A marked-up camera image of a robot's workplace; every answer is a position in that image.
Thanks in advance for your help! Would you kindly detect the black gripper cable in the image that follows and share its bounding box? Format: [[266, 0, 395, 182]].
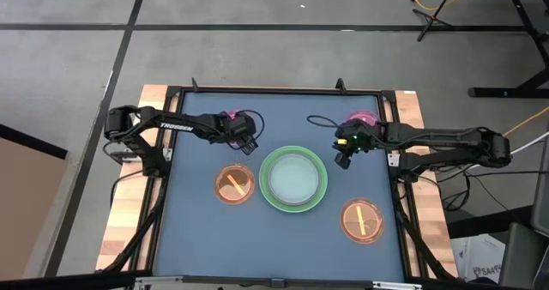
[[305, 114, 347, 131], [238, 109, 266, 150]]

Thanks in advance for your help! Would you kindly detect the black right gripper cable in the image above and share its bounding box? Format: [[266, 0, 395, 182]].
[[305, 114, 347, 131]]

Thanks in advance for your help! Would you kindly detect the aluminium rail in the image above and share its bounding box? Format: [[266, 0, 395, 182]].
[[135, 275, 424, 290]]

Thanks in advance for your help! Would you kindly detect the large green plastic plate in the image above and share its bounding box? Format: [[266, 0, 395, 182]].
[[258, 145, 329, 214]]

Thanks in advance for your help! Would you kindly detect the yellow extension cable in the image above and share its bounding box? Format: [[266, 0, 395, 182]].
[[501, 106, 549, 139]]

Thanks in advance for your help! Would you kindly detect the brown cardboard box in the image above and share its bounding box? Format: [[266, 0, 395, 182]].
[[0, 124, 69, 290]]

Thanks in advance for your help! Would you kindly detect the orange transparent small plate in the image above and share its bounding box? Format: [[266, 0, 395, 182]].
[[340, 197, 386, 245], [214, 164, 256, 205]]

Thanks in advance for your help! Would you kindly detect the grey panel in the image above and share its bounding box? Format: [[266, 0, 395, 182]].
[[530, 126, 549, 239]]

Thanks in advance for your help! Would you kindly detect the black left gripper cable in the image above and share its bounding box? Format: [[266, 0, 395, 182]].
[[238, 109, 266, 150]]

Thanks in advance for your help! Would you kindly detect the blue table mat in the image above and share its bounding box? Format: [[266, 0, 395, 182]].
[[153, 91, 407, 282]]

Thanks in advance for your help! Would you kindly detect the pink transparent small plate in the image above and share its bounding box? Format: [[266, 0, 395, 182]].
[[223, 108, 244, 150], [346, 109, 382, 130]]

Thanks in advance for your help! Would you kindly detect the white cable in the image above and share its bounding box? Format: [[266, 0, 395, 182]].
[[465, 131, 549, 171]]

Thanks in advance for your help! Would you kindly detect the light blue plastic plate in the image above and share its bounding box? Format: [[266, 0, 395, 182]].
[[268, 154, 321, 206]]

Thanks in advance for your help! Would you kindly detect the white printed box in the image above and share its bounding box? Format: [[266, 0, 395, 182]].
[[449, 233, 507, 283]]

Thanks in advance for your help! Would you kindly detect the black desk frame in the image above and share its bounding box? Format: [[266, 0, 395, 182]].
[[431, 0, 549, 99]]

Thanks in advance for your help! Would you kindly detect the black tripod stand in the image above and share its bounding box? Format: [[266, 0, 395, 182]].
[[412, 0, 460, 42]]

